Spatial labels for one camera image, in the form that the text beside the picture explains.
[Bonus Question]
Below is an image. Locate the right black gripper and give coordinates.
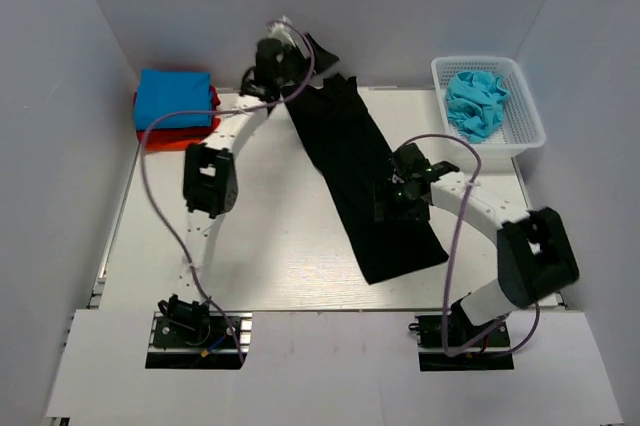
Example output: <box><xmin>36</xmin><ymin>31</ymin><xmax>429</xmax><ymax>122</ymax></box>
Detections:
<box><xmin>372</xmin><ymin>178</ymin><xmax>431</xmax><ymax>227</ymax></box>

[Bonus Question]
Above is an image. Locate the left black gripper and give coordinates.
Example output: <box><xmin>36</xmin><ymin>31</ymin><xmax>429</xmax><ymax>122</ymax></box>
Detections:
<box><xmin>275</xmin><ymin>32</ymin><xmax>339</xmax><ymax>86</ymax></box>

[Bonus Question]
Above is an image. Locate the black t shirt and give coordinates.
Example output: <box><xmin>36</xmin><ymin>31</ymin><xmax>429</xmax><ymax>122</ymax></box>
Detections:
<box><xmin>282</xmin><ymin>33</ymin><xmax>450</xmax><ymax>286</ymax></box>

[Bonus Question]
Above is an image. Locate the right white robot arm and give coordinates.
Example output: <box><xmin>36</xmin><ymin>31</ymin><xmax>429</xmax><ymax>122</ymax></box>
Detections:
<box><xmin>374</xmin><ymin>144</ymin><xmax>580</xmax><ymax>345</ymax></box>

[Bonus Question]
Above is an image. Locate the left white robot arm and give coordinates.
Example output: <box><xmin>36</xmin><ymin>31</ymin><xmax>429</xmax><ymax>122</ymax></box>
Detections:
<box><xmin>173</xmin><ymin>30</ymin><xmax>320</xmax><ymax>307</ymax></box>

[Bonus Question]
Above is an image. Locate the folded red t shirt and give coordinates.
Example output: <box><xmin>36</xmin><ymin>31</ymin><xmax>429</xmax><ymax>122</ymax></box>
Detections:
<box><xmin>133</xmin><ymin>86</ymin><xmax>221</xmax><ymax>142</ymax></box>

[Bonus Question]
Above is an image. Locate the crumpled light blue t shirt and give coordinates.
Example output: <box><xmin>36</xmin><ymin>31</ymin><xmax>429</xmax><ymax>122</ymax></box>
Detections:
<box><xmin>445</xmin><ymin>70</ymin><xmax>511</xmax><ymax>144</ymax></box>

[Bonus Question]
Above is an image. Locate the folded blue t shirt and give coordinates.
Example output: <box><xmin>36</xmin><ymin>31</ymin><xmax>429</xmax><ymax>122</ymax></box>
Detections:
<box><xmin>134</xmin><ymin>68</ymin><xmax>212</xmax><ymax>131</ymax></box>

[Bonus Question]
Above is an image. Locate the folded orange t shirt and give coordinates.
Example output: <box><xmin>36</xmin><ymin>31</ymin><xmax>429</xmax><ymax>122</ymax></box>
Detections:
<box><xmin>145</xmin><ymin>118</ymin><xmax>221</xmax><ymax>152</ymax></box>

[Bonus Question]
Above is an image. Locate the white plastic basket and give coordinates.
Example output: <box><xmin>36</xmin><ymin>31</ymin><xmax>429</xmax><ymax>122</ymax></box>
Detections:
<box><xmin>431</xmin><ymin>56</ymin><xmax>546</xmax><ymax>159</ymax></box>

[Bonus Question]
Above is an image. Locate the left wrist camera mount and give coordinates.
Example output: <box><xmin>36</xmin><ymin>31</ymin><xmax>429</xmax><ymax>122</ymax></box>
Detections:
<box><xmin>267</xmin><ymin>16</ymin><xmax>307</xmax><ymax>55</ymax></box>

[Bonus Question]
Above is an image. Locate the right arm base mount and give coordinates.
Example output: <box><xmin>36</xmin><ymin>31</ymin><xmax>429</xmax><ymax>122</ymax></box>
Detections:
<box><xmin>407</xmin><ymin>313</ymin><xmax>516</xmax><ymax>373</ymax></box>

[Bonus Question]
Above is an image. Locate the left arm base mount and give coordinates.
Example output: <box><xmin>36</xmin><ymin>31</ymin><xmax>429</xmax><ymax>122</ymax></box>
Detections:
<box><xmin>145</xmin><ymin>295</ymin><xmax>252</xmax><ymax>371</ymax></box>

